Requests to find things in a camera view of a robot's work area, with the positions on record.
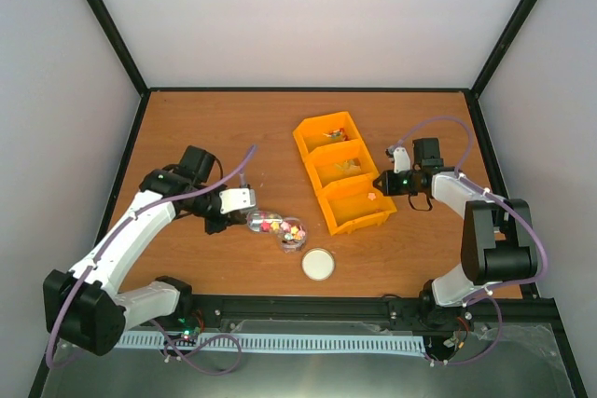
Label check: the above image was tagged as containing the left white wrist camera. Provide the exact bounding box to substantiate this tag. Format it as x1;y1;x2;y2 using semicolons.
219;187;257;214

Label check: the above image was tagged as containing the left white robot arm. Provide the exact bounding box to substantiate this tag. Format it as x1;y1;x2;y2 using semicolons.
43;146;257;363

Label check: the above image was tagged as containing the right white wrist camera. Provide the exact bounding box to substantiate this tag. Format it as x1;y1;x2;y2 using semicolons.
385;145;411;173

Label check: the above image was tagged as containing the silver metal scoop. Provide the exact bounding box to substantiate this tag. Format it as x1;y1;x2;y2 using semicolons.
246;211;283;234

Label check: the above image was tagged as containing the light blue cable duct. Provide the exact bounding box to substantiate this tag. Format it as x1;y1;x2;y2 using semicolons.
114;331;426;355

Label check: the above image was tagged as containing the black front rail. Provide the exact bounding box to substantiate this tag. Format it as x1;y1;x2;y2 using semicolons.
159;295;562;334

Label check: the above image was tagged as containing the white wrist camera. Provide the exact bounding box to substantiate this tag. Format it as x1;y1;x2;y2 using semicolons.
219;187;257;214
385;145;411;173

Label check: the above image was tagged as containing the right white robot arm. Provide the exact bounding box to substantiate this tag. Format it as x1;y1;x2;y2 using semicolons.
372;138;547;328

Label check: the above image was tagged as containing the white round lid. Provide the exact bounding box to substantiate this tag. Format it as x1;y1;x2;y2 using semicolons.
301;248;335;281

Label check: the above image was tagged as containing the orange three-compartment bin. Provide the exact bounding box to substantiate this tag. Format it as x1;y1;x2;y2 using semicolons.
293;111;396;236

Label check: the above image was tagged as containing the clear glass bowl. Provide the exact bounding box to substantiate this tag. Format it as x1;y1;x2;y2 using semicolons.
276;217;307;254

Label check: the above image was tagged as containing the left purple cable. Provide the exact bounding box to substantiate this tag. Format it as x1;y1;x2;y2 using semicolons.
46;144;258;376

